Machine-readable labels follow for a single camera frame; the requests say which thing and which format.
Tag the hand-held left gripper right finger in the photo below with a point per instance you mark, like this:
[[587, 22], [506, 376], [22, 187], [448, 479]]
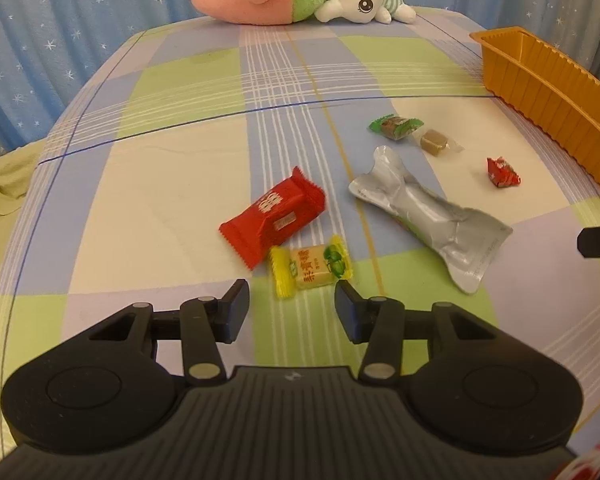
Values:
[[349, 310]]

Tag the yellow green candy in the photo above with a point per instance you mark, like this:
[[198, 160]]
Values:
[[310, 266]]

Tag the brown candy clear wrapper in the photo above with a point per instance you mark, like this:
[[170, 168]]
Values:
[[436, 142]]

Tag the plaid tablecloth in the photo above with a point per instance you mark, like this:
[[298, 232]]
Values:
[[180, 160]]

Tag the red white candy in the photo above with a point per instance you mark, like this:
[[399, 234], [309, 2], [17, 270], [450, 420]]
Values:
[[502, 172]]

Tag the silver foil pouch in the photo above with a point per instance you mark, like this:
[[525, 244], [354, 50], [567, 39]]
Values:
[[430, 220]]

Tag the blue star curtain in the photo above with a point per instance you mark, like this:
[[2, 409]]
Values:
[[55, 35]]

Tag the red snack packet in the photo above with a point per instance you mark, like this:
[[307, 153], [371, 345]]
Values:
[[275, 215]]

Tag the light green cloth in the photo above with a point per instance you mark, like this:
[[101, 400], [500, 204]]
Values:
[[0, 195]]

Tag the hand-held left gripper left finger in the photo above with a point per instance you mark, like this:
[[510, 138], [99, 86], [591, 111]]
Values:
[[235, 310]]

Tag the orange plastic tray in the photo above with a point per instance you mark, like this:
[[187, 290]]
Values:
[[545, 90]]

